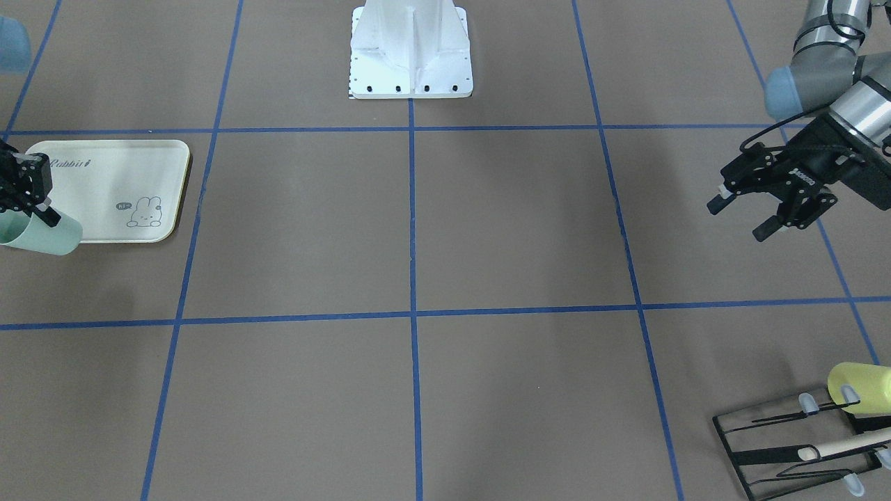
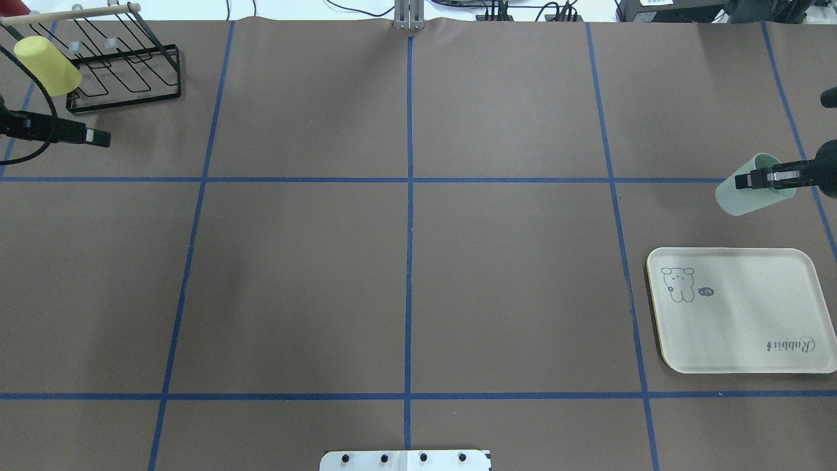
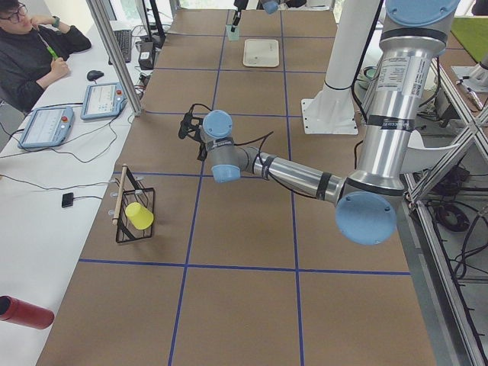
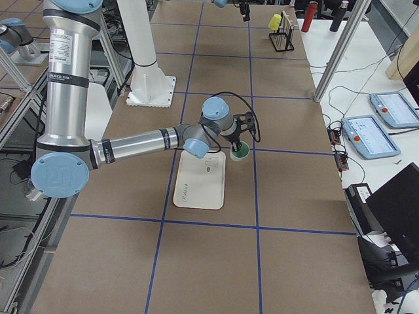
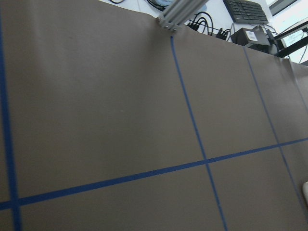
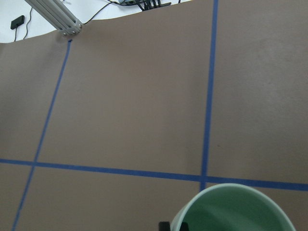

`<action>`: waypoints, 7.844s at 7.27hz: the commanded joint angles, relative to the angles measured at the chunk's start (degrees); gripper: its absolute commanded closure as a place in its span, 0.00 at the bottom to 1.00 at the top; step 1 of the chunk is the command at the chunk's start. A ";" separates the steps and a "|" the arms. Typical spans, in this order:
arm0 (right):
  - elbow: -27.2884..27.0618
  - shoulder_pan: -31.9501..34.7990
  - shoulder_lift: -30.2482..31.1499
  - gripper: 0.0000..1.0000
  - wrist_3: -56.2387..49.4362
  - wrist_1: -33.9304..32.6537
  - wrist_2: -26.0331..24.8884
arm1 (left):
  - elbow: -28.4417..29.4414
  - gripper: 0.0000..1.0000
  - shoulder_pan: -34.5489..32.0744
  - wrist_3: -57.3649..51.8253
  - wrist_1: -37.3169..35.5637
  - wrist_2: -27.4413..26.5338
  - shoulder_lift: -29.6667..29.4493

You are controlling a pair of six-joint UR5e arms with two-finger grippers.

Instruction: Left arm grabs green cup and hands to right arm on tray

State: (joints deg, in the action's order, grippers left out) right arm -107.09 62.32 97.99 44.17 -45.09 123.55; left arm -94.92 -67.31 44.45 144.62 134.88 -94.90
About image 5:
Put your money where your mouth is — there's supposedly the black keyboard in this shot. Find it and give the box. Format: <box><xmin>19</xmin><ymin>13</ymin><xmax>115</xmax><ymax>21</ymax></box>
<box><xmin>223</xmin><ymin>0</ymin><xmax>268</xmax><ymax>24</ymax></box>

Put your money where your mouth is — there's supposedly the aluminium frame post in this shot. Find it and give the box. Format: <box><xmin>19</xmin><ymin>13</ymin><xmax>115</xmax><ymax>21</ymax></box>
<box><xmin>157</xmin><ymin>0</ymin><xmax>208</xmax><ymax>32</ymax></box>

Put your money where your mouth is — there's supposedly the black power adapter box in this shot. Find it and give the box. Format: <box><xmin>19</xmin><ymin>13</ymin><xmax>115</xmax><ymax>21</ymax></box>
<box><xmin>231</xmin><ymin>26</ymin><xmax>270</xmax><ymax>47</ymax></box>

